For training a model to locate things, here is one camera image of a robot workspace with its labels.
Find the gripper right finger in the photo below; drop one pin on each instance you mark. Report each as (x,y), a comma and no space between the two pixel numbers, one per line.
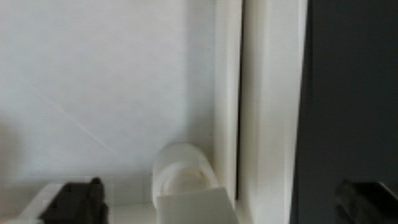
(366,203)

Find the white square tabletop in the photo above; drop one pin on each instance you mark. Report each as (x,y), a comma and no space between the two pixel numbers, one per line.
(117,83)

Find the white leg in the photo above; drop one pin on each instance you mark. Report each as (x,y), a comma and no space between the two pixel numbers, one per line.
(195,208)

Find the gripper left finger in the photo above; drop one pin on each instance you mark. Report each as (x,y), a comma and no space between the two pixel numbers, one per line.
(66,204)

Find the white U-shaped fence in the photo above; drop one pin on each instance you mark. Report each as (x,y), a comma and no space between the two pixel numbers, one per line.
(272,54)

